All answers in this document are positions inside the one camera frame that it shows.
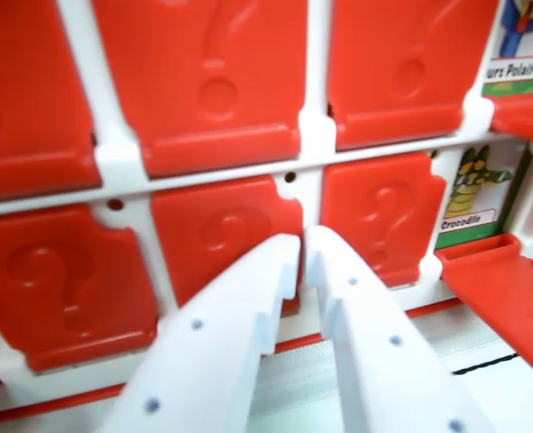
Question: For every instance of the crocodile picture card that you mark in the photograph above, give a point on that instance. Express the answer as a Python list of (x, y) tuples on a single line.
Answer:
[(478, 194)]

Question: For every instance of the red question mark flap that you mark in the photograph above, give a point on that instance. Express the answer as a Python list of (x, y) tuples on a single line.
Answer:
[(22, 113), (189, 243), (525, 117), (397, 81), (505, 288), (67, 306), (383, 216), (203, 90)]

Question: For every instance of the polar bear picture card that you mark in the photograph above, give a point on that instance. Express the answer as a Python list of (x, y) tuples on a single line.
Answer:
[(523, 49)]

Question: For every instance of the red and white game board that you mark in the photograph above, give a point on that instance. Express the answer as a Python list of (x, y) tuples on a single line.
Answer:
[(313, 135)]

